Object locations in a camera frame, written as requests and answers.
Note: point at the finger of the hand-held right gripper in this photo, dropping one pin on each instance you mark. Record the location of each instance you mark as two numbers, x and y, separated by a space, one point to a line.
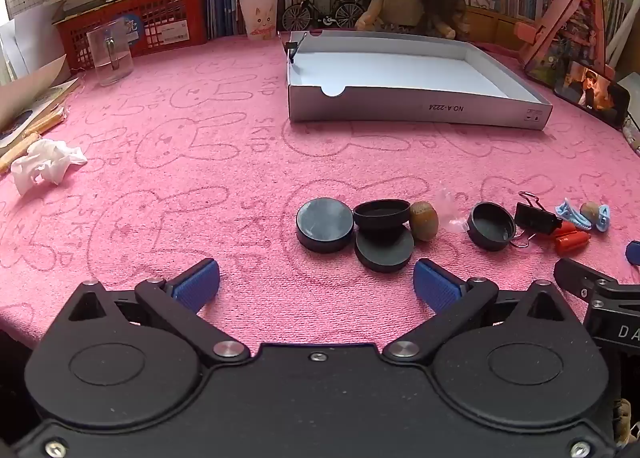
634 254
575 278

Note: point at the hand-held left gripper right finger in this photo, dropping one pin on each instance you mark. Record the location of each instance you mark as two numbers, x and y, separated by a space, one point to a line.
435 285

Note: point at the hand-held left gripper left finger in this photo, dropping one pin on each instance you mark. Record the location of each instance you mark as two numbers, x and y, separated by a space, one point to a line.
197 283

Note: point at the solid black round lid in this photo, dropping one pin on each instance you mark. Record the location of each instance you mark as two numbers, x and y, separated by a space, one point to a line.
384 250
325 225

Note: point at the small brown stone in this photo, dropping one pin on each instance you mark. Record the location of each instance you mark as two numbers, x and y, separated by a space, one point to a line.
590 210

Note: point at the large brown stone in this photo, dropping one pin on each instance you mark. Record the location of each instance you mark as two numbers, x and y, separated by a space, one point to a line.
424 222

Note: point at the light blue plastic clip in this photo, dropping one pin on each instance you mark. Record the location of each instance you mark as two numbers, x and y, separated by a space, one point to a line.
604 217
570 213

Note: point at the clear plastic half sphere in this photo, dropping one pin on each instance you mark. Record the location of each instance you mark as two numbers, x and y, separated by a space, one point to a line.
455 213

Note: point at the white cardboard box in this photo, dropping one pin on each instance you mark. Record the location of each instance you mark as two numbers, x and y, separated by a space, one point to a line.
400 73

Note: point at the orange plastic piece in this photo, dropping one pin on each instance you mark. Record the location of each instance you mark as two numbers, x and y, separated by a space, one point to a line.
574 244
564 229

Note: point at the black binder clip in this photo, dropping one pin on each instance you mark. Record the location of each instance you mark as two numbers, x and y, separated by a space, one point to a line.
292 51
536 218

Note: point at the black smartphone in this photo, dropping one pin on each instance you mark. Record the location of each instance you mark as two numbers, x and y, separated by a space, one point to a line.
592 91

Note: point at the crumpled white tissue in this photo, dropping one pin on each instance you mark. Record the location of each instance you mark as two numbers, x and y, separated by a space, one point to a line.
45 166

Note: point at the wooden stick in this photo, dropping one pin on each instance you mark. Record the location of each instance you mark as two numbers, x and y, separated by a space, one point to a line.
47 122
17 151

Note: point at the pink house-shaped box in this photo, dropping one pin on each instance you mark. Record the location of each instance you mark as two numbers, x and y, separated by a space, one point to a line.
570 23

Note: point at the clear glass cup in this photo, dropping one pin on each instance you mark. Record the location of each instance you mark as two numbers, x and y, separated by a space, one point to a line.
110 58

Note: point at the tan cardboard sheet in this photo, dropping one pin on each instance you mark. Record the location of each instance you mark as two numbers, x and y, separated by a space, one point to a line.
30 93

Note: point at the red plastic basket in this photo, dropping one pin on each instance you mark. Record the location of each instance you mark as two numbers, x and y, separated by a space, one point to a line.
160 13

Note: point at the white paper cup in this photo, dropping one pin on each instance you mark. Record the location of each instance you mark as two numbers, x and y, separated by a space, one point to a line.
259 13

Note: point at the miniature black bicycle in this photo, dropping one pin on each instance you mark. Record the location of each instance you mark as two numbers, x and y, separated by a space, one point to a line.
322 13

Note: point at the white paper sheet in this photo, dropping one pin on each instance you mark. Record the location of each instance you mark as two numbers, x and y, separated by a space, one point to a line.
25 38

